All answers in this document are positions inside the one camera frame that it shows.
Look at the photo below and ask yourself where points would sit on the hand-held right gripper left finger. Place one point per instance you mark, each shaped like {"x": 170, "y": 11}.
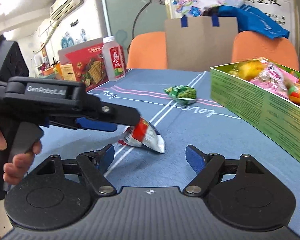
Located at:
{"x": 107, "y": 156}

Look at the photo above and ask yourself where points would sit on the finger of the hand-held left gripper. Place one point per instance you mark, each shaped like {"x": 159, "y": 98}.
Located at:
{"x": 122, "y": 117}
{"x": 95, "y": 125}

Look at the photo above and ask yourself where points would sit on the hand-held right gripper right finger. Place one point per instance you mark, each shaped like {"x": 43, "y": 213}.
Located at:
{"x": 195, "y": 160}

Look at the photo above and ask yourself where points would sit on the red white snack packet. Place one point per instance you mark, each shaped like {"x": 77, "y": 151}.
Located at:
{"x": 145, "y": 137}

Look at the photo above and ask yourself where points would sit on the green cardboard box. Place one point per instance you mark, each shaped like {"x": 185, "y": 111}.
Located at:
{"x": 260, "y": 110}

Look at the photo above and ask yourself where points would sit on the yellow cake packet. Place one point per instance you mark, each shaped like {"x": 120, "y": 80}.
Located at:
{"x": 250, "y": 70}

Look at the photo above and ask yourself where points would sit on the pink snack packet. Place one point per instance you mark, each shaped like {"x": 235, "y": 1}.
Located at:
{"x": 272, "y": 82}

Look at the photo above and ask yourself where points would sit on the orange green snack packet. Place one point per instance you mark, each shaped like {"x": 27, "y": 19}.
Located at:
{"x": 298, "y": 93}

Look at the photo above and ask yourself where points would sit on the person's left hand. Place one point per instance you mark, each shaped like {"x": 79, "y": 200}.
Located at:
{"x": 17, "y": 166}

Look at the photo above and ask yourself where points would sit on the blue striped tablecloth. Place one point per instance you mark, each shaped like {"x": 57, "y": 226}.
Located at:
{"x": 215, "y": 140}

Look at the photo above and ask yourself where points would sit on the white plastic container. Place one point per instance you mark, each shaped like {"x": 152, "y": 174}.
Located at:
{"x": 36, "y": 61}

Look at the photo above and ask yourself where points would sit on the clear drink bottle red label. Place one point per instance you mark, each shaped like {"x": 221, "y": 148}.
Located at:
{"x": 113, "y": 62}

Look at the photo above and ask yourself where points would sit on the red cracker box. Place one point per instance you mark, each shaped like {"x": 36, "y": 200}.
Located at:
{"x": 90, "y": 67}

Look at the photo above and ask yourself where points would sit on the orange chair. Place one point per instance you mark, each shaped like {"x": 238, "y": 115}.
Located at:
{"x": 262, "y": 50}
{"x": 147, "y": 52}

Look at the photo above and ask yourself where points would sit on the white air conditioner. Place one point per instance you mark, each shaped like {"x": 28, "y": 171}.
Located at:
{"x": 67, "y": 2}

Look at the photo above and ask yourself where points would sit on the brown cardboard sheet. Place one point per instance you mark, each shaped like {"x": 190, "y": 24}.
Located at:
{"x": 202, "y": 45}

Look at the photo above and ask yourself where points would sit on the blue plastic bag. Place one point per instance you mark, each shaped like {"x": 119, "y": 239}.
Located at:
{"x": 260, "y": 20}

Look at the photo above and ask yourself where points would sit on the wall poster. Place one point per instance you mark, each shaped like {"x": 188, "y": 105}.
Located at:
{"x": 272, "y": 2}

